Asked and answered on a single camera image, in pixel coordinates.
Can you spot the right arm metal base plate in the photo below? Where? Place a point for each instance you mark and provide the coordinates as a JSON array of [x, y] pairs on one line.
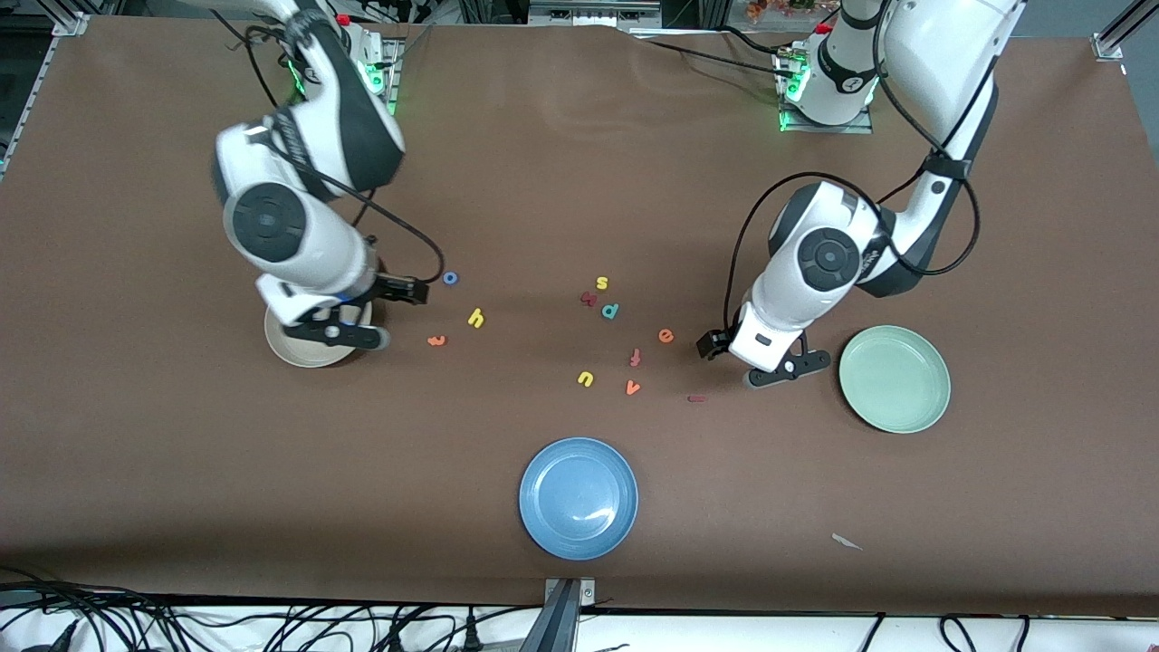
[[391, 81]]

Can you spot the white paper scrap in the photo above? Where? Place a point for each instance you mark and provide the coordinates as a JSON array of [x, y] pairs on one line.
[[847, 541]]

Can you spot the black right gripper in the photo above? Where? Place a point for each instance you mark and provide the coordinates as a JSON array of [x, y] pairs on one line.
[[391, 288]]

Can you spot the orange patterned object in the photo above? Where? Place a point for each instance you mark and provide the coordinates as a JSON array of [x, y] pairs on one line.
[[779, 9]]

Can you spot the aluminium frame profile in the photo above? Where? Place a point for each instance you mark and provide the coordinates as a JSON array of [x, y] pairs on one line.
[[1109, 43], [71, 24]]

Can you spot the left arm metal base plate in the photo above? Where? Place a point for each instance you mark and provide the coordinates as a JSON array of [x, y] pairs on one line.
[[824, 129]]

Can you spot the blue plate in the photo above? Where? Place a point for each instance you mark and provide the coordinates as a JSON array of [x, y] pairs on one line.
[[579, 498]]

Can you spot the black aluminium post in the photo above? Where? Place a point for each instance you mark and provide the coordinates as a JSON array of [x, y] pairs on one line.
[[554, 629]]

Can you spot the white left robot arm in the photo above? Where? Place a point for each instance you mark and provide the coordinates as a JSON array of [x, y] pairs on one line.
[[788, 299]]

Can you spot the grey metal clamp bracket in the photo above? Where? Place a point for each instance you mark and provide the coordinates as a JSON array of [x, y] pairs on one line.
[[587, 590]]

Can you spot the grey socket box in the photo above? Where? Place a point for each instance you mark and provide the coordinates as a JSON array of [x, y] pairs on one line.
[[589, 14]]

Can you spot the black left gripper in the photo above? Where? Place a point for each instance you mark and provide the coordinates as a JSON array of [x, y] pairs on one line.
[[713, 343]]

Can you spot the light brown plate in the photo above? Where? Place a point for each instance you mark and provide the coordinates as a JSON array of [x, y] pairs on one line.
[[290, 349]]

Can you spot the green plate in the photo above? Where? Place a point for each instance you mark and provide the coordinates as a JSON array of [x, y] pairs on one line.
[[895, 378]]

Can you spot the large table cover sheet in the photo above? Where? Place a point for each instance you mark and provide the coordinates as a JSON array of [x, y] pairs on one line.
[[181, 471]]

